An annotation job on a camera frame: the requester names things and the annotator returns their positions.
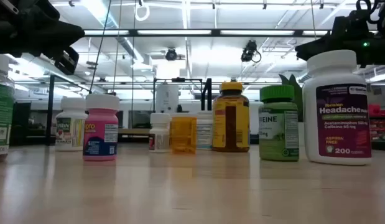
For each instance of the green plant in white pot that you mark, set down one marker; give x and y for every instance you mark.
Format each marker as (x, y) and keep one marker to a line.
(296, 93)

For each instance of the large white bottle purple label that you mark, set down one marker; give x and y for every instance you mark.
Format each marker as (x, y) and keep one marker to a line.
(335, 124)

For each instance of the dark background cabinet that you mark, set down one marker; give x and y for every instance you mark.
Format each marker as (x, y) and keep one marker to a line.
(21, 124)

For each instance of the small white bottle red label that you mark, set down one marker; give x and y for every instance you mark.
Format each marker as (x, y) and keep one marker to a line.
(159, 137)

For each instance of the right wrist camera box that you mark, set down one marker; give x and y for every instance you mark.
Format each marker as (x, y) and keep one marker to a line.
(343, 28)

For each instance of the green caffeine bottle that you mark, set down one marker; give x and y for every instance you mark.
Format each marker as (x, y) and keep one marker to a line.
(277, 133)

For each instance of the pink bottle white cap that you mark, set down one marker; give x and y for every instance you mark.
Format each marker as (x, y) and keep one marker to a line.
(100, 140)

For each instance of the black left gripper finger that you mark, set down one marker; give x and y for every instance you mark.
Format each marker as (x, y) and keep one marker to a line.
(60, 39)

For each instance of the orange translucent pill bottle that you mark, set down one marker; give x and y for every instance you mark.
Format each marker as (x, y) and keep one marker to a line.
(183, 133)

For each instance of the white aspirin bottle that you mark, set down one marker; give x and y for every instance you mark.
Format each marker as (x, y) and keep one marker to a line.
(71, 130)

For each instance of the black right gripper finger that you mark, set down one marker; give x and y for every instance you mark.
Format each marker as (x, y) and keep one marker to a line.
(332, 45)

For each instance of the background shelf with red bins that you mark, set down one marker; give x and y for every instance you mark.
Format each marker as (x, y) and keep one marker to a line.
(378, 124)

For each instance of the white cylindrical tank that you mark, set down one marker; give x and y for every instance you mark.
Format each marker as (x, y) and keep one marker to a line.
(167, 98)

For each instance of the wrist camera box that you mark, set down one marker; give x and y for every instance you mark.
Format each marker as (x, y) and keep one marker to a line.
(67, 60)
(343, 28)

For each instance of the white bottle blue label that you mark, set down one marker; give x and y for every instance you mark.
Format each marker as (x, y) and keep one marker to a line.
(204, 130)

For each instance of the black frame shelf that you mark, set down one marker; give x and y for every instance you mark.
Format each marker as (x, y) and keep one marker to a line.
(209, 96)

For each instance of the background wooden bench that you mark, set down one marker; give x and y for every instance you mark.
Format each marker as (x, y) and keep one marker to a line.
(133, 131)

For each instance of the clear bottle green label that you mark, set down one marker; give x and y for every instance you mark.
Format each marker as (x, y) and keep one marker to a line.
(2, 118)

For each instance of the round black ceiling camera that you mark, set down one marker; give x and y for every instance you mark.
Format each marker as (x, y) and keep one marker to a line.
(171, 54)

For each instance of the black overhead light beam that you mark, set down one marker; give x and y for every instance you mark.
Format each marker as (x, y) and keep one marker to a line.
(133, 32)

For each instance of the amber bottle yellow cap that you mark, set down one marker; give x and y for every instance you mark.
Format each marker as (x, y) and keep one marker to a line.
(231, 124)

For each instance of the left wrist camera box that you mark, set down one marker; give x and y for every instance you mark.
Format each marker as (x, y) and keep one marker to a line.
(67, 60)

